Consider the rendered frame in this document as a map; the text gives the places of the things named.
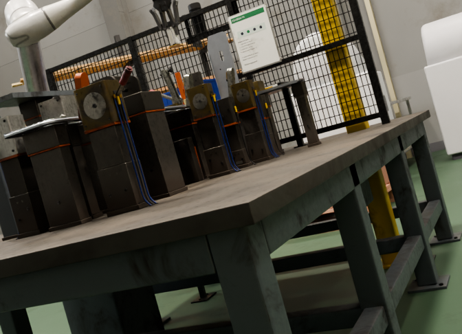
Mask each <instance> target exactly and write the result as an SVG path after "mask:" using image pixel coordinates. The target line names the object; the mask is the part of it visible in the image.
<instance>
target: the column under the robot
mask: <svg viewBox="0 0 462 334"><path fill-rule="evenodd" d="M63 306H64V310H65V314H66V316H67V321H68V324H69V328H70V331H71V334H138V333H147V332H153V331H162V330H165V329H164V325H163V322H162V318H161V315H160V310H159V308H158V305H157V300H156V298H155V294H154V290H153V286H152V285H151V286H147V287H140V288H136V289H129V290H124V291H117V292H113V293H106V294H102V295H97V296H90V297H86V298H79V299H75V300H68V301H64V302H63Z"/></svg>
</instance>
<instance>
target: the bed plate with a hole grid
mask: <svg viewBox="0 0 462 334"><path fill-rule="evenodd" d="M429 117H430V112H429V110H426V111H421V112H418V113H414V114H411V115H406V116H403V117H400V118H395V119H392V120H390V123H388V124H382V123H381V122H380V123H377V124H372V125H370V127H369V128H367V129H364V130H361V131H356V132H353V133H348V134H347V132H343V133H339V134H336V135H332V136H329V137H324V138H321V139H319V140H320V141H321V144H319V145H316V146H312V147H309V148H308V145H306V146H301V147H298V148H294V147H296V146H298V145H295V146H290V147H287V148H282V149H284V150H283V151H284V155H283V154H282V155H279V156H280V157H277V158H273V159H270V160H267V161H264V162H259V163H257V164H256V165H254V164H253V165H251V166H248V167H245V168H241V169H240V170H241V171H239V172H234V173H232V174H229V175H224V176H221V177H216V178H213V179H209V178H207V179H204V180H202V181H198V182H195V183H191V184H188V185H185V187H186V186H187V187H188V189H187V190H186V191H183V192H180V193H178V194H175V195H173V196H171V197H166V198H163V199H158V200H155V202H156V203H157V204H155V205H152V206H147V207H145V208H142V209H139V210H134V211H131V212H126V213H123V214H118V215H115V216H110V217H107V214H103V216H100V217H98V218H95V219H92V221H90V222H87V223H84V224H82V225H77V226H73V227H69V228H65V229H62V230H57V231H54V232H49V231H48V232H44V233H42V234H37V235H34V236H29V237H26V238H21V239H17V238H13V239H10V240H6V241H2V238H3V235H2V234H1V235H0V279H2V278H7V277H11V276H17V275H21V274H26V273H30V272H33V271H40V270H44V269H49V268H53V267H59V266H63V265H68V264H72V263H78V262H82V261H85V260H91V259H95V258H101V257H104V256H110V255H114V254H120V253H124V252H129V251H133V250H137V249H143V248H146V247H152V246H156V245H162V244H165V243H172V242H175V241H181V240H184V239H188V238H194V237H198V236H204V235H207V234H214V233H217V232H223V231H226V230H233V229H236V228H240V227H245V226H249V225H254V224H256V223H258V222H259V221H261V220H263V219H264V218H266V217H267V216H269V215H271V214H272V213H274V212H275V211H277V210H279V209H281V208H282V207H284V206H285V205H287V204H288V203H291V202H292V201H293V200H295V199H297V198H298V197H300V196H302V195H304V194H305V193H306V192H309V191H310V190H312V189H313V188H315V187H316V186H318V185H320V184H321V183H323V182H325V181H326V180H328V179H330V178H331V177H333V176H334V175H336V174H338V173H339V172H341V171H343V170H344V169H346V168H348V167H349V166H351V165H352V164H354V163H355V162H358V161H359V160H361V159H362V158H364V157H366V156H367V155H369V154H371V153H372V152H373V151H376V150H377V149H379V148H380V147H382V146H383V145H385V144H387V143H389V142H390V141H392V140H393V139H395V138H396V137H398V136H400V135H401V134H403V133H405V132H406V131H408V130H410V129H411V128H413V127H414V126H416V125H418V124H419V123H421V122H423V121H424V120H426V119H428V118H429Z"/></svg>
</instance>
